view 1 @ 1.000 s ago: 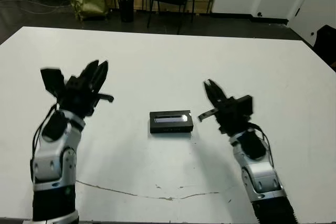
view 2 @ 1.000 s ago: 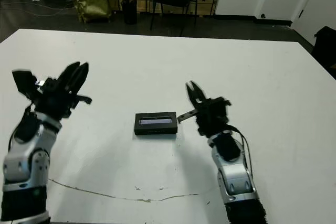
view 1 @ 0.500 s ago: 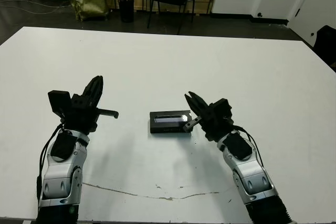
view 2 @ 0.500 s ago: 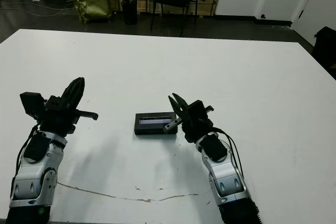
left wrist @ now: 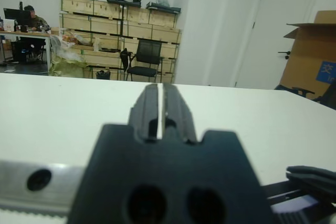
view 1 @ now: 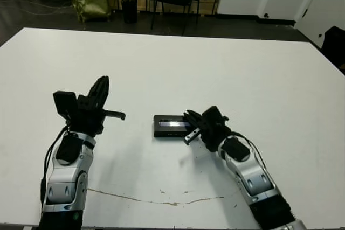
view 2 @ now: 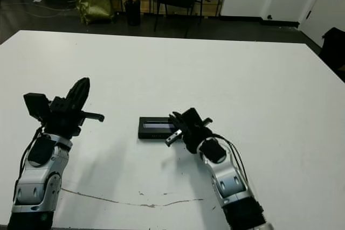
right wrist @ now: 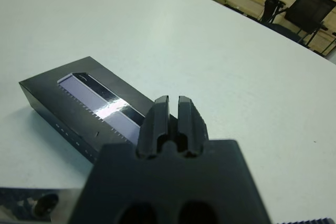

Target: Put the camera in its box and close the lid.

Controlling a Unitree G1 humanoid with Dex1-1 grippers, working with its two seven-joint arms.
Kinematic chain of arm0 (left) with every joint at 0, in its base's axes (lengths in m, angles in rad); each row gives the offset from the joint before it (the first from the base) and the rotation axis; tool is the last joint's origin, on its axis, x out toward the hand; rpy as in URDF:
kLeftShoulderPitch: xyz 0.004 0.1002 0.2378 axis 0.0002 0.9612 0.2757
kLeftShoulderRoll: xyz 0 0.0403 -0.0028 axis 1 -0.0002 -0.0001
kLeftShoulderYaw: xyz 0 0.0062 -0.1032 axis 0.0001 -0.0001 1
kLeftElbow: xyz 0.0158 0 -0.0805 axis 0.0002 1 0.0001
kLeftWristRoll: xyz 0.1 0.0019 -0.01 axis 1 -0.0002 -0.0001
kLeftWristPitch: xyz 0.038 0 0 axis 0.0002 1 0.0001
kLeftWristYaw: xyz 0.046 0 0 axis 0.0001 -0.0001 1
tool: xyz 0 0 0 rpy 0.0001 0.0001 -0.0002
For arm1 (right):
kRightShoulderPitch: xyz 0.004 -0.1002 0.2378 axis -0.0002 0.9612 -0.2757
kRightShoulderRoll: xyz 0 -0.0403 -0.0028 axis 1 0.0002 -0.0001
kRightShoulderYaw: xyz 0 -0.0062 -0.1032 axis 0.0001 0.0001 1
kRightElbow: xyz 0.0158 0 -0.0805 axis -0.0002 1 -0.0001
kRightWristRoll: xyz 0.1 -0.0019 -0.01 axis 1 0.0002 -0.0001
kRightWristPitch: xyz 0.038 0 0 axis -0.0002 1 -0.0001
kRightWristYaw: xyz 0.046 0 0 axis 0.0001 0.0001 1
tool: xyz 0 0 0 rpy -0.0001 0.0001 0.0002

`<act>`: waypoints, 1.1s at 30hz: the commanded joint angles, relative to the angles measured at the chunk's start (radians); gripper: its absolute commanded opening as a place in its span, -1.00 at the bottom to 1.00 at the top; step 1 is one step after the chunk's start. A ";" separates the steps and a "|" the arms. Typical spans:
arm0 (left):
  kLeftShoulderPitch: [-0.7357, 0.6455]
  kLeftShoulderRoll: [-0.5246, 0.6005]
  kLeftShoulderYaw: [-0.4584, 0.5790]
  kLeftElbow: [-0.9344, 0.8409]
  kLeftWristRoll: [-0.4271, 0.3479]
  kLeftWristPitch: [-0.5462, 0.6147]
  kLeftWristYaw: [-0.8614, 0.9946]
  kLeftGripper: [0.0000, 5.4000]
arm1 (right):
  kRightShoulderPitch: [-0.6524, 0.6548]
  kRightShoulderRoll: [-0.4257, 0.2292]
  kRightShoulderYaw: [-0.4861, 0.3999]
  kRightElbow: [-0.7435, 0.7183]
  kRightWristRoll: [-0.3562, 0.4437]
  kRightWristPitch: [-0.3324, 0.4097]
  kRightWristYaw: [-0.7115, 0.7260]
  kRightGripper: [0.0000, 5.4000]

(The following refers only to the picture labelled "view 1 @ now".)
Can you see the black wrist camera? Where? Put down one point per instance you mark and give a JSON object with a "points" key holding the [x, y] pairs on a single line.
{"points": [[64, 103], [213, 112]]}

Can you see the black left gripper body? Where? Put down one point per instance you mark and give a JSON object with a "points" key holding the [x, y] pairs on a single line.
{"points": [[89, 117]]}

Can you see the yellow-green sack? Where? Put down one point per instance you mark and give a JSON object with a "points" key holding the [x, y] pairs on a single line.
{"points": [[93, 2]]}

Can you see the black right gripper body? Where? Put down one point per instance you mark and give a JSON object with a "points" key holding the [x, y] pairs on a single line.
{"points": [[213, 133]]}

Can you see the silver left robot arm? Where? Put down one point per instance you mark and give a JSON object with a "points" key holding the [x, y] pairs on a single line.
{"points": [[67, 178]]}

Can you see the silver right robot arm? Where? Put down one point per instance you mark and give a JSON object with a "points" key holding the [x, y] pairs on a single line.
{"points": [[250, 173]]}

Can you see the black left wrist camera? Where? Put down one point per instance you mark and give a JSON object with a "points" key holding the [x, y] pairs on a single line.
{"points": [[64, 103]]}

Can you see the black waste bin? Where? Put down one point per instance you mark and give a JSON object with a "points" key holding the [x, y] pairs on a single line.
{"points": [[129, 10]]}

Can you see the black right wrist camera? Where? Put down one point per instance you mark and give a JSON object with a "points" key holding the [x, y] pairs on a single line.
{"points": [[213, 112]]}

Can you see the black armchair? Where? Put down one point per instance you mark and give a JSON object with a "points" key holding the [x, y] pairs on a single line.
{"points": [[334, 48]]}

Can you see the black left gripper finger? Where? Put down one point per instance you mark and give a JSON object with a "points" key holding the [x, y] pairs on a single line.
{"points": [[97, 91], [107, 90]]}

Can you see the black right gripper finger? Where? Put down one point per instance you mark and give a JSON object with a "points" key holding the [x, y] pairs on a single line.
{"points": [[196, 125], [193, 115]]}

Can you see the black box lid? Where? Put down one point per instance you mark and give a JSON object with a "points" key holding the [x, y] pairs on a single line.
{"points": [[172, 127]]}

